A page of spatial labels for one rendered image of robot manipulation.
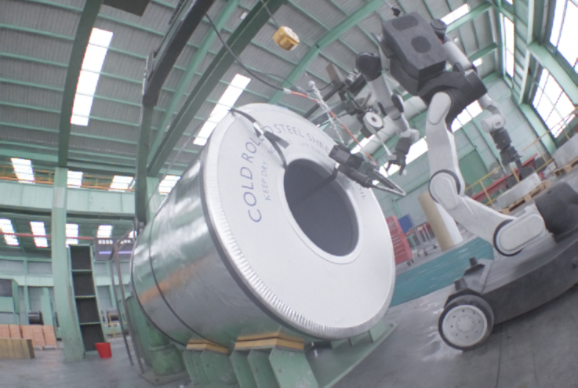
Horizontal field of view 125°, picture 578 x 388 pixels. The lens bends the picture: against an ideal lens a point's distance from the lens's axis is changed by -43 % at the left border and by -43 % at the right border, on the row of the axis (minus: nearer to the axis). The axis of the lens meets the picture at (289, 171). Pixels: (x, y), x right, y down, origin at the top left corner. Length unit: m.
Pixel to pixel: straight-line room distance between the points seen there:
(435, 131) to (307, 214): 0.89
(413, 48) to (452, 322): 1.07
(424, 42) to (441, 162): 0.52
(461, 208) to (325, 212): 0.78
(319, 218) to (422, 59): 1.01
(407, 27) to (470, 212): 0.82
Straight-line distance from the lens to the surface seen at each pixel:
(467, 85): 1.20
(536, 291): 1.01
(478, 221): 1.13
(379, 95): 1.37
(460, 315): 1.00
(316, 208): 1.55
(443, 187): 1.10
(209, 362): 1.59
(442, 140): 1.16
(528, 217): 1.08
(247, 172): 0.98
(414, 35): 1.25
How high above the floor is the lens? 0.45
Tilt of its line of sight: 25 degrees up
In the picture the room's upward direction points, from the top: 21 degrees counter-clockwise
